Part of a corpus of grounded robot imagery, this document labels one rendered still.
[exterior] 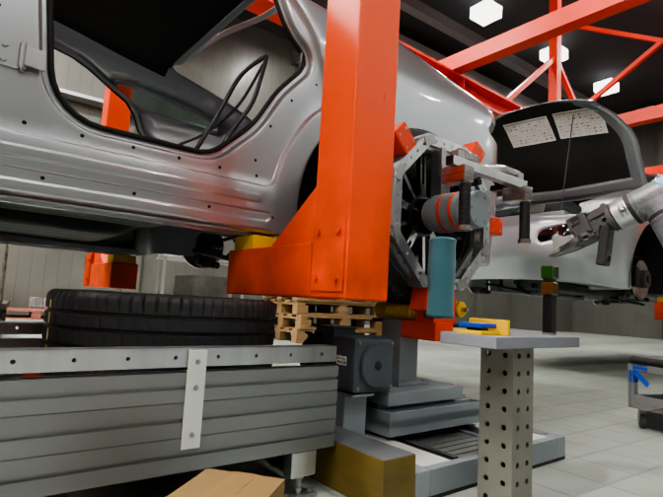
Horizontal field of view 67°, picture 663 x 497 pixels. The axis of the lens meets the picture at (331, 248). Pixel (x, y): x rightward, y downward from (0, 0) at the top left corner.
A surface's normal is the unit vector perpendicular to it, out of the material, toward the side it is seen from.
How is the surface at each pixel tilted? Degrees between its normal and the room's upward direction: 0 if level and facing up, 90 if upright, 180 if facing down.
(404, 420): 90
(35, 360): 90
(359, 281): 90
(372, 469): 90
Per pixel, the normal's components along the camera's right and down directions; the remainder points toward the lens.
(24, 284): 0.59, -0.05
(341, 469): -0.78, -0.11
